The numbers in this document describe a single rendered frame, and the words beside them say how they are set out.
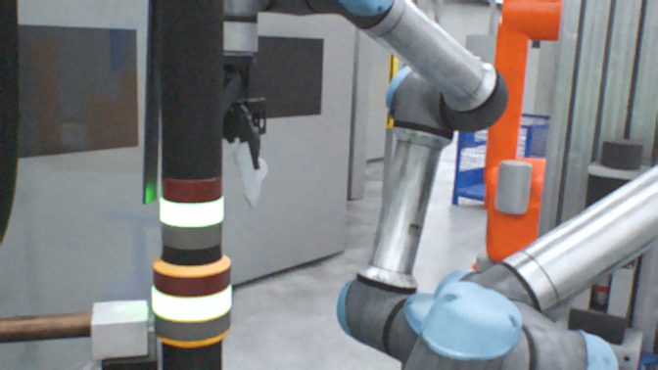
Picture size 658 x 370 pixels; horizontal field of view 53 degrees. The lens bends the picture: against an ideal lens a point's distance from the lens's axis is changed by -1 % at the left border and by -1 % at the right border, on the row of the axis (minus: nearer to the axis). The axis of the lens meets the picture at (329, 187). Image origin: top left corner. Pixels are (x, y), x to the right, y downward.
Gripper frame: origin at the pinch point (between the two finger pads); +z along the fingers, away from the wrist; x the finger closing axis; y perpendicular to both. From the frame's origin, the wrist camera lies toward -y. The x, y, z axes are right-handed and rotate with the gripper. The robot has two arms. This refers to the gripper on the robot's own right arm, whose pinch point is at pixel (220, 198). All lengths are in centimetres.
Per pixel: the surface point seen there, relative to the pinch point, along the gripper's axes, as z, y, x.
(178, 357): -5, -52, -25
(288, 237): 119, 354, 133
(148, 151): -16, -51, -23
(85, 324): -7, -54, -21
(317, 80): 6, 377, 123
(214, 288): -9, -51, -27
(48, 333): -6, -55, -19
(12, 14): -23, -56, -18
